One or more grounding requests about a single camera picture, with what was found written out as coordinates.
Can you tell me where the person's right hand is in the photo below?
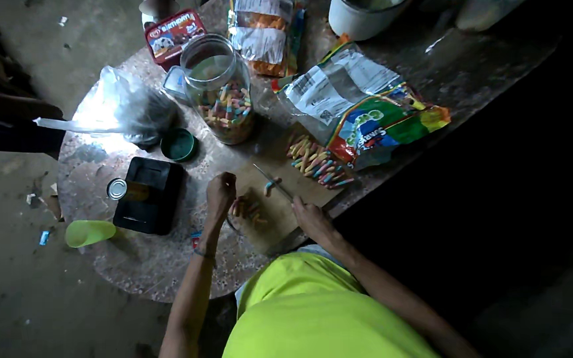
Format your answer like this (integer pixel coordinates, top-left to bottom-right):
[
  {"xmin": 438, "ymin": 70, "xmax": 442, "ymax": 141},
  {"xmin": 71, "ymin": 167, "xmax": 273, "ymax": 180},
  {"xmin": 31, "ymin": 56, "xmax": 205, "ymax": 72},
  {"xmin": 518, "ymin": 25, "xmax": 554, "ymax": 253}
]
[{"xmin": 291, "ymin": 196, "xmax": 339, "ymax": 248}]

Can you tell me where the person's left hand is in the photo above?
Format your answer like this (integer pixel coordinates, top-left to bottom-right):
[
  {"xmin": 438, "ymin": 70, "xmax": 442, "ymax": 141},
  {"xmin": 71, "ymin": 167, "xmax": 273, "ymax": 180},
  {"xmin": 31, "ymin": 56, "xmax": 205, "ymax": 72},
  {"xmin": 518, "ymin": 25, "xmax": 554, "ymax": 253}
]
[{"xmin": 206, "ymin": 171, "xmax": 237, "ymax": 230}]

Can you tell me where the knife with metal blade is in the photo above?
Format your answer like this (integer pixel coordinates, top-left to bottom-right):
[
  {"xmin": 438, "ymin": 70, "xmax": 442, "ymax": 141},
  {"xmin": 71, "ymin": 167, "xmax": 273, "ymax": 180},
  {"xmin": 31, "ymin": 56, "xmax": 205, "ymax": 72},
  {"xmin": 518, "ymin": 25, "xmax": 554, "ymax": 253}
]
[{"xmin": 253, "ymin": 163, "xmax": 295, "ymax": 204}]

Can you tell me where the person's right forearm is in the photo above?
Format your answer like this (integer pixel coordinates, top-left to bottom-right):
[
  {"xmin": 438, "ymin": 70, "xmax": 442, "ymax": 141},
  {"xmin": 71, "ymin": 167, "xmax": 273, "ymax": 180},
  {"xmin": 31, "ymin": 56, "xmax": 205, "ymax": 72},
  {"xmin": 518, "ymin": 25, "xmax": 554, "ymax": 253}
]
[{"xmin": 322, "ymin": 231, "xmax": 481, "ymax": 358}]

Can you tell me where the person's left forearm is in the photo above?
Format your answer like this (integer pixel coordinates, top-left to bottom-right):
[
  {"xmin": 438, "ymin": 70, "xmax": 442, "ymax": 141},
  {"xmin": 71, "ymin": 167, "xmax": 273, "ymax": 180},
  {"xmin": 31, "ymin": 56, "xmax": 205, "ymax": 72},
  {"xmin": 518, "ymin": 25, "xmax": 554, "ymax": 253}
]
[{"xmin": 159, "ymin": 221, "xmax": 223, "ymax": 358}]

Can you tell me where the brown cutting board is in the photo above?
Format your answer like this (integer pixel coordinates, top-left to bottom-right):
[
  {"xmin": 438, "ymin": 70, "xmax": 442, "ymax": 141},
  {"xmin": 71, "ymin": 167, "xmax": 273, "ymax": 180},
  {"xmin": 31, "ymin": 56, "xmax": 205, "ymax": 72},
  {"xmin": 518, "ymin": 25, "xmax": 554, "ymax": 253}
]
[{"xmin": 217, "ymin": 122, "xmax": 356, "ymax": 256}]

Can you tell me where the heap of cut gummy pieces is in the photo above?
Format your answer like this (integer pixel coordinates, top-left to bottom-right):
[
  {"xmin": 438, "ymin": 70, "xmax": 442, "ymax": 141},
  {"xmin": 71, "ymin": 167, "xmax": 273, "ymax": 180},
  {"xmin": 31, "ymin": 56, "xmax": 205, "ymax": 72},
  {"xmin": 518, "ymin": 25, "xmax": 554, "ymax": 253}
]
[{"xmin": 230, "ymin": 195, "xmax": 268, "ymax": 225}]

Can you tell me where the pile of gummy worms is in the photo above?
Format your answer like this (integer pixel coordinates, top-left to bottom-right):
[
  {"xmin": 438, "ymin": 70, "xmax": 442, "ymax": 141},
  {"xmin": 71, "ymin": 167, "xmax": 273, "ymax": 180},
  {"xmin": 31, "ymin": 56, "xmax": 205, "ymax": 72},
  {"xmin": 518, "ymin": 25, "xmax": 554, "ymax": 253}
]
[{"xmin": 286, "ymin": 134, "xmax": 355, "ymax": 190}]

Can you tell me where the green round lid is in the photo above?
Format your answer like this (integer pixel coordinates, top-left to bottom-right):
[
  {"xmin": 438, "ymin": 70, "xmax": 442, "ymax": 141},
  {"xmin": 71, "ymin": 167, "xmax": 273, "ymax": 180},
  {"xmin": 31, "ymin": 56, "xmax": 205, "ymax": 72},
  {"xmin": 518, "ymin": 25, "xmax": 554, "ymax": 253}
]
[{"xmin": 160, "ymin": 128, "xmax": 199, "ymax": 163}]

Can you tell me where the jarful of colourful gummy candies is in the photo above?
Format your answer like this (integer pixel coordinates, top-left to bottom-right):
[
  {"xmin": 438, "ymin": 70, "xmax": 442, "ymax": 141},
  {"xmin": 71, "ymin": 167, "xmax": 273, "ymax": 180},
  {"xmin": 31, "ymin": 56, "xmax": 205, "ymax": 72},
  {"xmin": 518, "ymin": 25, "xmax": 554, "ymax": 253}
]
[{"xmin": 197, "ymin": 82, "xmax": 254, "ymax": 144}]

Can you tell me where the black rectangular box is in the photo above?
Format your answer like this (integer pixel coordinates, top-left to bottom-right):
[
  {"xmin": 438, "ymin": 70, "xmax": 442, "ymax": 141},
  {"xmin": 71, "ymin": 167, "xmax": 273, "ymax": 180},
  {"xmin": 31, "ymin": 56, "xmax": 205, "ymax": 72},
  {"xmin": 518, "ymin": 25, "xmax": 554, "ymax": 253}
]
[{"xmin": 113, "ymin": 156, "xmax": 185, "ymax": 236}]

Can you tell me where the small clear plastic container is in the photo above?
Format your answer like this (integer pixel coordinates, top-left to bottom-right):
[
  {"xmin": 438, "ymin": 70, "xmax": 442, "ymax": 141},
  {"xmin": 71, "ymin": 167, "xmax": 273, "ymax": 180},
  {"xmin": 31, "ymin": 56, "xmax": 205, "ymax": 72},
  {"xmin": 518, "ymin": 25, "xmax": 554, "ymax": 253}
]
[{"xmin": 162, "ymin": 65, "xmax": 192, "ymax": 106}]

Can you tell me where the metal tin can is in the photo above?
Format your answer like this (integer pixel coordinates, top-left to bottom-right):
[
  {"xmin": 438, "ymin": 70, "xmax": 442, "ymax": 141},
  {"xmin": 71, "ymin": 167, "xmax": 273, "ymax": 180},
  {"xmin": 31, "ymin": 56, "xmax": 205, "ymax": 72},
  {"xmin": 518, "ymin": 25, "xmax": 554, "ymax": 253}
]
[{"xmin": 106, "ymin": 178, "xmax": 150, "ymax": 203}]

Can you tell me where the person's body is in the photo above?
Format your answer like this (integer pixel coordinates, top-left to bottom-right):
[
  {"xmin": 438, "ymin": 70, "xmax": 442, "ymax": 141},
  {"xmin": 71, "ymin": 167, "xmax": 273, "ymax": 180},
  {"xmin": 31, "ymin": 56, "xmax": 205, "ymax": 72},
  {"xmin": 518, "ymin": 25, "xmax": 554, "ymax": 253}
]
[{"xmin": 222, "ymin": 244, "xmax": 441, "ymax": 358}]

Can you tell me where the translucent plastic bag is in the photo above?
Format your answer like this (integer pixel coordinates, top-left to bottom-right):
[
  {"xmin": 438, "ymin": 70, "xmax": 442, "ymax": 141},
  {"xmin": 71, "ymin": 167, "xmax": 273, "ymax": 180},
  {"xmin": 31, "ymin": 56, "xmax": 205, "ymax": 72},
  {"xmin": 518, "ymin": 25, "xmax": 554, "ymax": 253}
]
[{"xmin": 33, "ymin": 66, "xmax": 180, "ymax": 150}]

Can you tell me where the green-red candy packet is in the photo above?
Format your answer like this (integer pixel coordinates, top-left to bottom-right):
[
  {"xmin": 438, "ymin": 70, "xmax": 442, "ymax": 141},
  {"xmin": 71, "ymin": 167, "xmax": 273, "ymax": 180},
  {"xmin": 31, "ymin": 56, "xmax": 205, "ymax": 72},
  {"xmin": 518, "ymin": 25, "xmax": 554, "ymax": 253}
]
[{"xmin": 272, "ymin": 34, "xmax": 452, "ymax": 171}]

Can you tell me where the clear plastic jar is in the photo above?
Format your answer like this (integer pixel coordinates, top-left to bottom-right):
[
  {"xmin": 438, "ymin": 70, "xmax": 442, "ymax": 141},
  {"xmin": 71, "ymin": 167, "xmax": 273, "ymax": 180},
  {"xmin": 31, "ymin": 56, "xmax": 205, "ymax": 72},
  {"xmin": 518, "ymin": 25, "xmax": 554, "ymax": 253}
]
[{"xmin": 180, "ymin": 33, "xmax": 256, "ymax": 146}]

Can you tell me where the clear-orange snack packet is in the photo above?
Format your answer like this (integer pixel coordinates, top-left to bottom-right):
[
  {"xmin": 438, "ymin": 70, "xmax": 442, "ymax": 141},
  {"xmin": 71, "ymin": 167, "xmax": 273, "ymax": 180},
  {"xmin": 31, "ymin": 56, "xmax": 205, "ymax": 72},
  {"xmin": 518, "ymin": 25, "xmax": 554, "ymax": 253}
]
[{"xmin": 227, "ymin": 0, "xmax": 306, "ymax": 78}]

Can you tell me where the yellow-green plastic cup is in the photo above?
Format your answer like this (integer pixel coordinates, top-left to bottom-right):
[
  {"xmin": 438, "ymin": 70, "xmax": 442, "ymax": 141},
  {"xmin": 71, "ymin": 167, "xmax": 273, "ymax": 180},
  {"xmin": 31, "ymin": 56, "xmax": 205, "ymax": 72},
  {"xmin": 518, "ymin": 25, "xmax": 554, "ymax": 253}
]
[{"xmin": 65, "ymin": 220, "xmax": 117, "ymax": 249}]

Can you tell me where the red ice cream tub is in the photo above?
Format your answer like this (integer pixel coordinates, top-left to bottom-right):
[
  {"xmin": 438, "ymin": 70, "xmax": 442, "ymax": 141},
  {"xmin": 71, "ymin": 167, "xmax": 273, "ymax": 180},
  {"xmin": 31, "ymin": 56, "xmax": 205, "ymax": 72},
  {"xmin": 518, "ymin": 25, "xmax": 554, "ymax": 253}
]
[{"xmin": 144, "ymin": 8, "xmax": 208, "ymax": 71}]

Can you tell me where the white round pot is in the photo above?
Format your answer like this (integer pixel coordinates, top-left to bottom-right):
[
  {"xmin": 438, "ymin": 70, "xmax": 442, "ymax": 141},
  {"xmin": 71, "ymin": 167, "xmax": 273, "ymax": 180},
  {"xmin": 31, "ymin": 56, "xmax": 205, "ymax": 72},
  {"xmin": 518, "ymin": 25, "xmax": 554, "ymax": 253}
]
[{"xmin": 329, "ymin": 0, "xmax": 412, "ymax": 41}]

